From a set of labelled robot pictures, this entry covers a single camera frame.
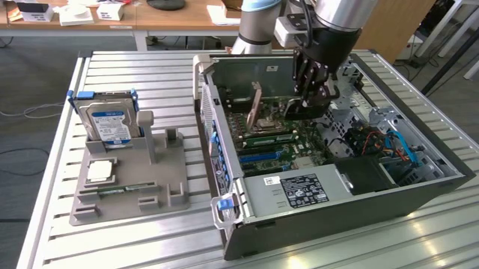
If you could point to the blue case latch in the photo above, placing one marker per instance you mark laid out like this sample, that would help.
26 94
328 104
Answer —
224 204

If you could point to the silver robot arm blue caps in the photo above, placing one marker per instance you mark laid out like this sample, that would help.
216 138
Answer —
258 25

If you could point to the silver chipset heat sink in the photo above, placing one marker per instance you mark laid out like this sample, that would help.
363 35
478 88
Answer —
307 163

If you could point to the green motherboard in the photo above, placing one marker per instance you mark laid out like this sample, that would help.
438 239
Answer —
299 151

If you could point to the blue card retention clip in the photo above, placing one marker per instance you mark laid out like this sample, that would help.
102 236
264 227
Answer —
224 171
215 141

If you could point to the black intrusion switch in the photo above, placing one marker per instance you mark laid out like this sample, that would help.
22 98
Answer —
215 101

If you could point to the wooden cabinet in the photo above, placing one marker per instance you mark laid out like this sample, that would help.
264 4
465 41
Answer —
392 28

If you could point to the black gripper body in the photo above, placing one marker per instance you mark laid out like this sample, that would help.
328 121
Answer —
332 45

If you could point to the brown cardboard box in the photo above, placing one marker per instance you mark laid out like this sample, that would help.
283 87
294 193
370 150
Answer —
231 5

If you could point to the white box black top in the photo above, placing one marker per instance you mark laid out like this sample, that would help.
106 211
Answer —
35 12

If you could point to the grey power supply black label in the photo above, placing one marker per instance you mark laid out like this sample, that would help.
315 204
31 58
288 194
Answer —
262 196

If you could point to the white paper box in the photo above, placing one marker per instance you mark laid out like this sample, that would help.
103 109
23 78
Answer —
222 18

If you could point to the silver CPU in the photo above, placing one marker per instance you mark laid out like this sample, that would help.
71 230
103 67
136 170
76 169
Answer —
267 123
100 171

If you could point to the hard disk with blue caddy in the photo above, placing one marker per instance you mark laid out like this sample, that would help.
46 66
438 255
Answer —
108 123

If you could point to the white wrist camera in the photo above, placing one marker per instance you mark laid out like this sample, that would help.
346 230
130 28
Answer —
290 30

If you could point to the metal CPU socket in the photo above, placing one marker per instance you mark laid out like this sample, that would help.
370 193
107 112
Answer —
282 130

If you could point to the perforated metal disk cage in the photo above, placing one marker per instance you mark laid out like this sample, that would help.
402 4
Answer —
355 112

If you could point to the metal disk bay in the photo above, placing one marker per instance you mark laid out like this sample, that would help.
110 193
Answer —
411 173

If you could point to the white device red button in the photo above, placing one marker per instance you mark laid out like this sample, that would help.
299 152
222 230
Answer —
415 47

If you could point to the wooden desk white frame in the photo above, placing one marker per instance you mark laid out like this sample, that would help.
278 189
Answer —
175 19

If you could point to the grey printed parts rack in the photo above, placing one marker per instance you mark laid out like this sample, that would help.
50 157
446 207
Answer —
150 182

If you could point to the black and silver PC case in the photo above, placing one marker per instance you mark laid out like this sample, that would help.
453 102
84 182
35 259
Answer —
336 224

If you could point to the white printed box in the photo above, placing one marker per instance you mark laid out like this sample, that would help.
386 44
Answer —
110 12

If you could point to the white stacked box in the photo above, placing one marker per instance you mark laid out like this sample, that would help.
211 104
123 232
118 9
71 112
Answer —
76 16

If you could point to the dark round object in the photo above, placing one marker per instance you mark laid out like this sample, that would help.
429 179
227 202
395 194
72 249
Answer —
166 4

